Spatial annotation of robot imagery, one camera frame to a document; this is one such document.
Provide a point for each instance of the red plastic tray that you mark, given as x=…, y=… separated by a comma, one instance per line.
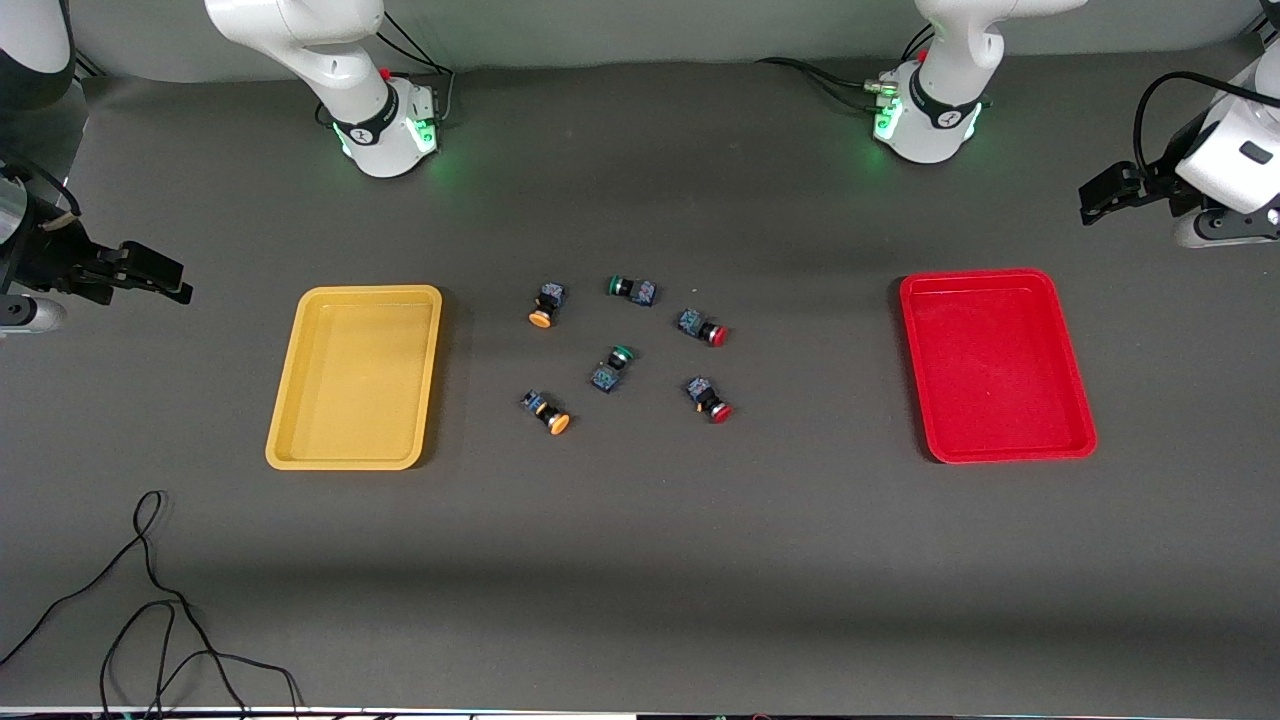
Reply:
x=990, y=370

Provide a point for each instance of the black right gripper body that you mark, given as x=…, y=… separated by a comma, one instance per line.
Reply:
x=42, y=262

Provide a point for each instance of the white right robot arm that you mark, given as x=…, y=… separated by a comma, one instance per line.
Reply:
x=350, y=60

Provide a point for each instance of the aluminium frame rail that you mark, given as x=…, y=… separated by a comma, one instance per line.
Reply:
x=88, y=66

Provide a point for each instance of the green mushroom push button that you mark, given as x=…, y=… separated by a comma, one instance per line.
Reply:
x=635, y=291
x=607, y=377

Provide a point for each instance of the yellow plastic tray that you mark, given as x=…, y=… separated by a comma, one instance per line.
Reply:
x=350, y=380

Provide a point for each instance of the red mushroom push button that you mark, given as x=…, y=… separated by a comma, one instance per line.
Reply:
x=695, y=324
x=702, y=392

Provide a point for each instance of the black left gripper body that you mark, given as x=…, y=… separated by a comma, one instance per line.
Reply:
x=1152, y=184

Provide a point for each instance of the yellow mushroom push button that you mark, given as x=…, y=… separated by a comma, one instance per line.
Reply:
x=545, y=410
x=548, y=300

